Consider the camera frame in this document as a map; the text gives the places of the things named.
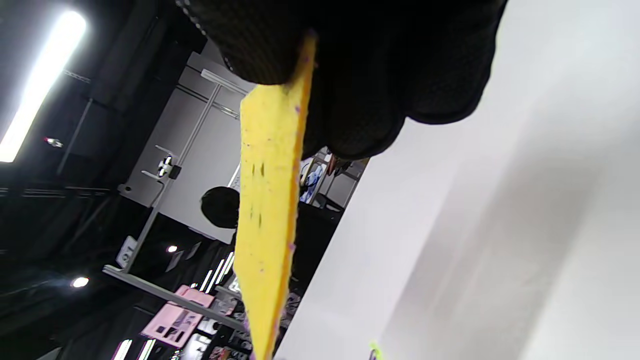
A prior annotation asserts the black monitor panel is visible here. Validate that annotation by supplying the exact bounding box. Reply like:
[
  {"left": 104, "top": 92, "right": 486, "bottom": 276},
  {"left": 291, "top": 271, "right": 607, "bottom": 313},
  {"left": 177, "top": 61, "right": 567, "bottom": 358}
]
[{"left": 292, "top": 201, "right": 345, "bottom": 296}]

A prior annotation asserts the person's right hand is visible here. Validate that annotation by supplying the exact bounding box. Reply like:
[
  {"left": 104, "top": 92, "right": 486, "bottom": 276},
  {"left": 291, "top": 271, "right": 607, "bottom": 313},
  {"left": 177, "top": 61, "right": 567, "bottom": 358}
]
[{"left": 175, "top": 0, "right": 508, "bottom": 161}]

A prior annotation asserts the pink display screen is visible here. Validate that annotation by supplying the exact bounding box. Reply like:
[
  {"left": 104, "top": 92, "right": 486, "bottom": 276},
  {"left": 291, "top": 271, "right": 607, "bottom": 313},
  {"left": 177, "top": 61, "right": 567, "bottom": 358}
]
[{"left": 141, "top": 285, "right": 216, "bottom": 348}]

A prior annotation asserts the yellow felt square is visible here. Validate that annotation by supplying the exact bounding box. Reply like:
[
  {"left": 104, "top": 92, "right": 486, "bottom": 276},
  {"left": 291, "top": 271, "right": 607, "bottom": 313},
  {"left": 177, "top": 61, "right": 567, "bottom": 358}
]
[{"left": 232, "top": 35, "right": 318, "bottom": 360}]

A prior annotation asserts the long ceiling light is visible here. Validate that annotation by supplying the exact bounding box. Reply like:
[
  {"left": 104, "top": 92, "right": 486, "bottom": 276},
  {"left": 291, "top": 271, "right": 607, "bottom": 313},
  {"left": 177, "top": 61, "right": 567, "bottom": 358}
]
[{"left": 0, "top": 10, "right": 87, "bottom": 163}]

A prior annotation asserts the white wall-mounted tracking camera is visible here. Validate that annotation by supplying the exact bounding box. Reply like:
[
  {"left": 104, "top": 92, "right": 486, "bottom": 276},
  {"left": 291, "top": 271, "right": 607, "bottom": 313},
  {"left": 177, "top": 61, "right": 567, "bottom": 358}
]
[{"left": 156, "top": 155, "right": 182, "bottom": 181}]

